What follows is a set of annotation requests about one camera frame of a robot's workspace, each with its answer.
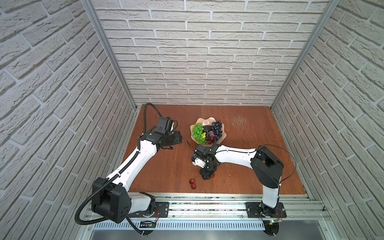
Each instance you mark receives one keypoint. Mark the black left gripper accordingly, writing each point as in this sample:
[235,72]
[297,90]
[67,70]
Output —
[179,137]

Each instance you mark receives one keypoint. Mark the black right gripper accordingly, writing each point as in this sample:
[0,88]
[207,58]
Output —
[206,175]

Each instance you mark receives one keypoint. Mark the green fake grape bunch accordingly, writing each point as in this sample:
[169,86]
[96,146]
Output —
[197,133]

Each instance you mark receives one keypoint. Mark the dark fake avocado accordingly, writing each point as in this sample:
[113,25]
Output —
[207,128]

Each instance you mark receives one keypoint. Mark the dark blue fake grape bunch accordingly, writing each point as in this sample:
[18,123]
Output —
[217,128]

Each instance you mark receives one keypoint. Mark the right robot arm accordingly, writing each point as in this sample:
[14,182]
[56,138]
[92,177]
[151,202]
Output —
[267,167]

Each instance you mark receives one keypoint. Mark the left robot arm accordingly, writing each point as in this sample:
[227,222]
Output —
[112,199]

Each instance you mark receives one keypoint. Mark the beige wavy fruit bowl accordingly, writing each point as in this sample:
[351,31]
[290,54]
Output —
[208,121]

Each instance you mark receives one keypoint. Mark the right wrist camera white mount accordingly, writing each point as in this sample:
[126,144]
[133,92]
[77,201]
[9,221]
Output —
[203,157]

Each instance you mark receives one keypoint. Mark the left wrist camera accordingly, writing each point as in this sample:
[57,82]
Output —
[164,126]

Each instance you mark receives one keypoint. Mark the aluminium front rail frame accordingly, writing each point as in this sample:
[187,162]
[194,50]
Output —
[228,212]

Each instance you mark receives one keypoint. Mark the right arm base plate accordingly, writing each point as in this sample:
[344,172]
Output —
[260,210]

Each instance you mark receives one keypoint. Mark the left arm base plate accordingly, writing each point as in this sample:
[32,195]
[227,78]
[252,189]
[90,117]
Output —
[158,209]

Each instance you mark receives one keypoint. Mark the left aluminium corner post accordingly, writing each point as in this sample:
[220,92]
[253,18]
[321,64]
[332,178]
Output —
[101,33]

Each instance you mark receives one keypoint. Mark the aluminium corner post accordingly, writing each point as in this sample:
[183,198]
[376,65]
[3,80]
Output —
[320,25]
[101,33]

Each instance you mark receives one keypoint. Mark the right aluminium corner post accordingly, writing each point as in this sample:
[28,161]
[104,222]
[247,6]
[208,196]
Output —
[320,25]

